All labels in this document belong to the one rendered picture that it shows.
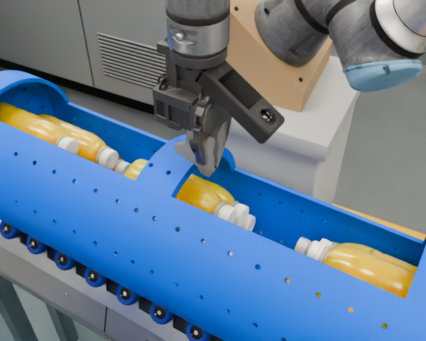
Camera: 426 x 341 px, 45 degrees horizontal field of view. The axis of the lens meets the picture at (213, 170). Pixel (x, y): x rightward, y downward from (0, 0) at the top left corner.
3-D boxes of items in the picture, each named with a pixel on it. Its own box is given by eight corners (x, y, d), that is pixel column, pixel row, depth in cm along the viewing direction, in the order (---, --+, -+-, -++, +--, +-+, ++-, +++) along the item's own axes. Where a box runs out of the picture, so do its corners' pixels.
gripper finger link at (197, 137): (205, 148, 74) (205, 98, 68) (216, 152, 73) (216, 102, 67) (188, 167, 71) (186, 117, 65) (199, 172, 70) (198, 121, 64)
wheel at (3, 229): (16, 212, 104) (9, 213, 102) (24, 233, 103) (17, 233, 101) (2, 222, 106) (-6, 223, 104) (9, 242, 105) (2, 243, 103)
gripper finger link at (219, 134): (193, 153, 80) (191, 104, 74) (226, 166, 78) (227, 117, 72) (182, 164, 78) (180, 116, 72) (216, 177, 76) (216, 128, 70)
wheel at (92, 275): (103, 258, 95) (96, 260, 94) (112, 280, 95) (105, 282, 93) (85, 267, 97) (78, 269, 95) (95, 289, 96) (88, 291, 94)
